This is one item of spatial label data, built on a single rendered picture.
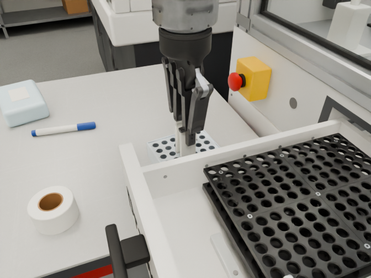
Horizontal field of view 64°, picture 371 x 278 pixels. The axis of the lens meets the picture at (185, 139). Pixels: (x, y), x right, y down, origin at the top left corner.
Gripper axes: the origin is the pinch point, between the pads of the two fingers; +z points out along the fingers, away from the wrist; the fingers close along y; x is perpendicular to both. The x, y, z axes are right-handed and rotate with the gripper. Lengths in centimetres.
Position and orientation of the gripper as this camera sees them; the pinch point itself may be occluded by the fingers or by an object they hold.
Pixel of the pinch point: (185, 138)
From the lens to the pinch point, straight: 54.1
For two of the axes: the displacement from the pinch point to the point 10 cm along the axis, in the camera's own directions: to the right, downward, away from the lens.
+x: 8.9, -2.8, 3.6
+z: 0.0, 7.8, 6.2
